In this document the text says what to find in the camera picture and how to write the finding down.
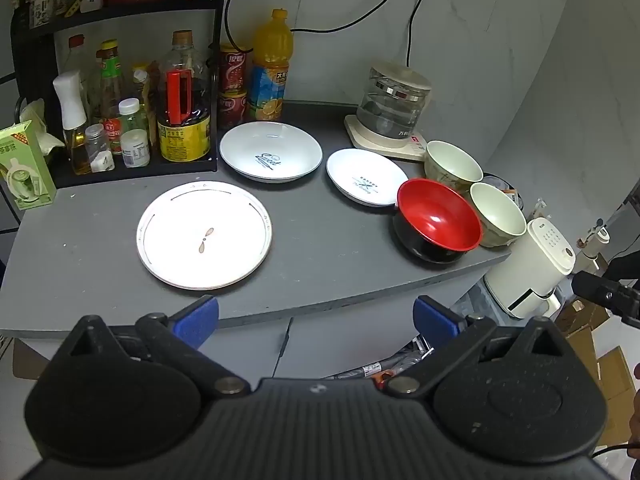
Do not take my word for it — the red label sauce bottle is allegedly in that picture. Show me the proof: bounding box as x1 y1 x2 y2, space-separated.
99 39 125 155

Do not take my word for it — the black metal shelf rack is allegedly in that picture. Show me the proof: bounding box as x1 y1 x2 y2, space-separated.
10 0 227 189

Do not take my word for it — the orange juice bottle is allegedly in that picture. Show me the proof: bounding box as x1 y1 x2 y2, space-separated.
248 8 294 122

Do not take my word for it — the red drink can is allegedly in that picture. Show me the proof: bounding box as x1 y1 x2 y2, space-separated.
219 44 252 94
218 90 248 131

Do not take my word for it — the white plate with patterned rim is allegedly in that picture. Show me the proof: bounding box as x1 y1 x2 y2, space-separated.
136 181 274 291

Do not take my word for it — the white pill bottle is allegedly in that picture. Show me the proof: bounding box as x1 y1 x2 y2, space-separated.
120 129 151 169

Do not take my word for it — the small clear seasoning jar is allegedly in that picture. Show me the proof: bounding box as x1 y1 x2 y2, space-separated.
84 123 115 173

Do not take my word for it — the glass electric kettle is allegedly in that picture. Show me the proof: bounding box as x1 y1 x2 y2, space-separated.
357 62 432 136

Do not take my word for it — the green paper carton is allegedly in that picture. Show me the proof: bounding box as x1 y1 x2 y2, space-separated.
0 119 57 211

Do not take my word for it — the small black container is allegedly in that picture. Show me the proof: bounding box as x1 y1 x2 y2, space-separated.
481 173 524 210

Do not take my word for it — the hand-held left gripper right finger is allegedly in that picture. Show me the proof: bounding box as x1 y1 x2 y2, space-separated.
387 296 573 396

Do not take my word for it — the white-top oil spray bottle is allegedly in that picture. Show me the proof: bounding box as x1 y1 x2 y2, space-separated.
53 70 94 176

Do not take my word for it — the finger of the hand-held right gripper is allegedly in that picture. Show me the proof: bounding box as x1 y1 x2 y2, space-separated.
571 270 640 331

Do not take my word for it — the small white printed plate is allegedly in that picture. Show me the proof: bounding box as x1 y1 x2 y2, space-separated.
326 148 410 208

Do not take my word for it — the cream ceramic bowl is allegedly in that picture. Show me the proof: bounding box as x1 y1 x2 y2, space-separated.
424 140 484 187
468 181 528 250

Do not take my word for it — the small white appliance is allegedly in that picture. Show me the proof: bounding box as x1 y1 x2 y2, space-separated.
575 219 612 272

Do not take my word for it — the red and black bowl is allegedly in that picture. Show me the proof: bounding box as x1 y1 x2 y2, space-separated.
392 178 483 265

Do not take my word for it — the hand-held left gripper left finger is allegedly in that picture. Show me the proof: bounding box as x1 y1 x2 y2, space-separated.
65 295 251 398

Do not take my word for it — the large white printed deep plate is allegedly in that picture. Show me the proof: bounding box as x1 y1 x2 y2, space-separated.
219 121 324 184

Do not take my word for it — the clear bottle with red cap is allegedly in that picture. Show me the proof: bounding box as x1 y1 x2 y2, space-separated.
64 34 98 77

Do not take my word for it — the white crumpled tissue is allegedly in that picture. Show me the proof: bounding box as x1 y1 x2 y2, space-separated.
19 99 67 157

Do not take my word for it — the cream air fryer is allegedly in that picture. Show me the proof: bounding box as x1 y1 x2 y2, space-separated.
482 218 576 320

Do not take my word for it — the cardboard box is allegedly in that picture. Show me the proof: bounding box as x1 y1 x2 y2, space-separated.
554 297 610 347
596 346 637 402

